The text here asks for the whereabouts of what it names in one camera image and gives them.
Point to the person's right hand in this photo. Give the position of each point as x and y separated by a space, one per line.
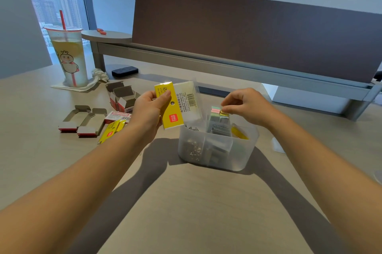
253 106

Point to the person's left hand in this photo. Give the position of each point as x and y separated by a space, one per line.
144 116

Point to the person's right thumb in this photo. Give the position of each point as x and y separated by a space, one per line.
231 110

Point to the person's left thumb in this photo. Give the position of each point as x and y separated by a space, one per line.
163 99

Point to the pastel sticky-note stack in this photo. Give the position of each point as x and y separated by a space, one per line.
217 112

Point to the yellow and clear sticky-note package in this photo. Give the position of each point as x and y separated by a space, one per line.
185 101

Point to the person's right forearm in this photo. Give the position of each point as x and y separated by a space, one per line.
325 173

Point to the person's left forearm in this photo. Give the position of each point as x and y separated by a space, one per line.
74 191

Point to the stack of grey staple strips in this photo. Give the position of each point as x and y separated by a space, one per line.
220 130

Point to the yellow packet in organizer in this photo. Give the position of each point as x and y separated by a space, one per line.
238 134

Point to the open red and white carton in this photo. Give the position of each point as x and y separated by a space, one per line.
115 91
127 98

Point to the translucent plastic organizer box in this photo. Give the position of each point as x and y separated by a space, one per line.
217 152

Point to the black rectangular device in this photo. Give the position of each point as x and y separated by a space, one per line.
125 71

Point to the closed red and white box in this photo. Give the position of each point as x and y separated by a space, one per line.
117 117

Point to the pile of silver paper clips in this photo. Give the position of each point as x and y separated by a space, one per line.
194 151

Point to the clear plastic wrapper piece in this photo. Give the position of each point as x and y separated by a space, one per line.
278 145

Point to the yellow empty packet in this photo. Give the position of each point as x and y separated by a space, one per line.
111 131

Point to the white paper napkin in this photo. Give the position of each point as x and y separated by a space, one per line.
92 82

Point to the flattened red and white carton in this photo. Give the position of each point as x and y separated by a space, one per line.
92 122
73 118

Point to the brown desk divider panel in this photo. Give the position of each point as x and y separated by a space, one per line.
253 30

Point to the round grey shelf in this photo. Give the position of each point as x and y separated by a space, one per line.
107 37

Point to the small red object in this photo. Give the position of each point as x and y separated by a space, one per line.
101 31

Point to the clear plastic drink cup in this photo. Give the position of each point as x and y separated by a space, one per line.
70 57

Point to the red drinking straw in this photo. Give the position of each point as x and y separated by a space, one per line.
63 19

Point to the window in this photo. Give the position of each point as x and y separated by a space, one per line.
53 0

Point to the grey metal desk rail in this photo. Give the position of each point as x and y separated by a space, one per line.
226 68

